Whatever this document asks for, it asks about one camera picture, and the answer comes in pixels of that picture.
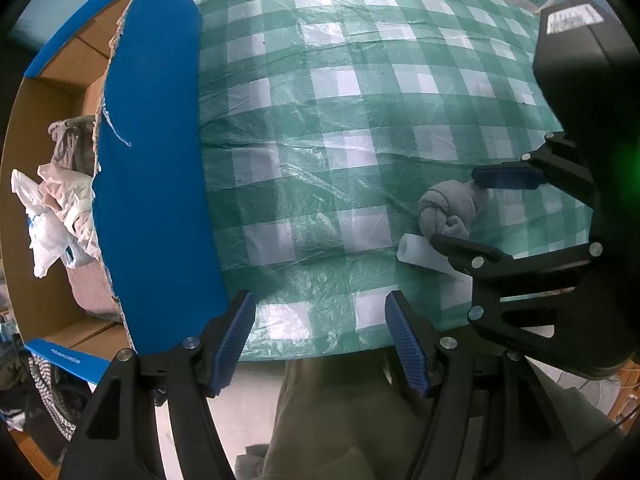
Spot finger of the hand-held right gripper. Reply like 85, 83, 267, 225
430, 232, 607, 357
471, 131, 603, 251

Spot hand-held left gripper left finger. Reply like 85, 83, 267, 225
57, 290, 257, 480

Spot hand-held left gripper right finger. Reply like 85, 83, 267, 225
384, 290, 586, 480

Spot grey knotted sock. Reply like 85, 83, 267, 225
417, 180, 493, 240

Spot grey fabric glove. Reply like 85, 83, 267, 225
47, 116, 123, 322

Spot blue-rimmed cardboard box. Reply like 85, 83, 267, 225
5, 0, 231, 386

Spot white plastic tube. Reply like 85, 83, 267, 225
397, 234, 473, 281

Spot person's olive trouser legs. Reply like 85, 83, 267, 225
235, 345, 626, 480

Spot green checkered plastic tablecloth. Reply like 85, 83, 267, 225
187, 0, 596, 361

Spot striped cloth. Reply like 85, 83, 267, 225
30, 355, 81, 441

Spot white plastic bag blue print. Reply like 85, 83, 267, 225
11, 167, 83, 278

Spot crumpled pale plastic bag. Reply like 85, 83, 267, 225
37, 162, 101, 261

